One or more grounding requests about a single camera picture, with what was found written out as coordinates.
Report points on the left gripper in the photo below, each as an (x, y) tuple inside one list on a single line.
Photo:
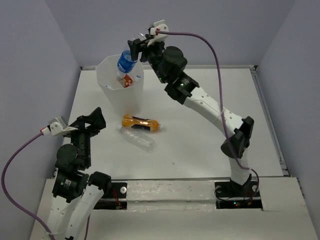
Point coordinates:
[(97, 120)]

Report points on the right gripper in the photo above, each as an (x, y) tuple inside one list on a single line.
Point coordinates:
[(137, 46)]

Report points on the blue label plastic bottle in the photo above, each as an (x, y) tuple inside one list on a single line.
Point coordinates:
[(125, 64)]

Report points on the red cap plastic bottle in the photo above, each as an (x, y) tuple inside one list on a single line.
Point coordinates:
[(125, 81)]

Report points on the clear crushed plastic bottle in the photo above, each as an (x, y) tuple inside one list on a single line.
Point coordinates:
[(137, 138)]

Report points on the orange label plastic bottle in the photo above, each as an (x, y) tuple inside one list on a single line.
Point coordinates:
[(138, 123)]

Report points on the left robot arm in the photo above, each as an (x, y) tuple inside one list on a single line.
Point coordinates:
[(74, 192)]

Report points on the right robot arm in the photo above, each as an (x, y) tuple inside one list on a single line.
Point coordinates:
[(168, 63)]

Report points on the white octagonal plastic bin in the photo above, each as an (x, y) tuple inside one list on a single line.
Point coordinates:
[(125, 101)]

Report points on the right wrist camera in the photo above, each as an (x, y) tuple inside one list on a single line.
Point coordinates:
[(158, 32)]

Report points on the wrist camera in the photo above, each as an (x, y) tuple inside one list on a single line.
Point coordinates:
[(59, 127), (158, 32)]

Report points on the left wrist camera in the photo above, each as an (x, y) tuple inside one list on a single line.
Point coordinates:
[(59, 127)]

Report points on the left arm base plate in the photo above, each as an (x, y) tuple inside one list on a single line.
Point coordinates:
[(115, 199)]

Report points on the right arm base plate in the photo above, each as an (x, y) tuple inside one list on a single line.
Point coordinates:
[(237, 196)]

